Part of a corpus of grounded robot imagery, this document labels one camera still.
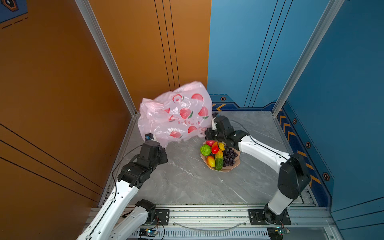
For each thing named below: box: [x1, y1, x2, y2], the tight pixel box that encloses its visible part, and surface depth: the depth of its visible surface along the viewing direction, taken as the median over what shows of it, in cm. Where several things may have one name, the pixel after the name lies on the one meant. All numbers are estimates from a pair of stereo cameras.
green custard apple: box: [200, 144, 212, 157], surface depth 89 cm
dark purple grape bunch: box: [223, 147, 238, 168], surface depth 89 cm
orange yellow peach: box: [206, 155, 216, 168], surface depth 87 cm
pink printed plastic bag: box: [137, 81, 213, 148], surface depth 69 cm
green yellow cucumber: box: [214, 149, 224, 171], surface depth 87 cm
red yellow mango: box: [211, 141, 219, 155], surface depth 88 cm
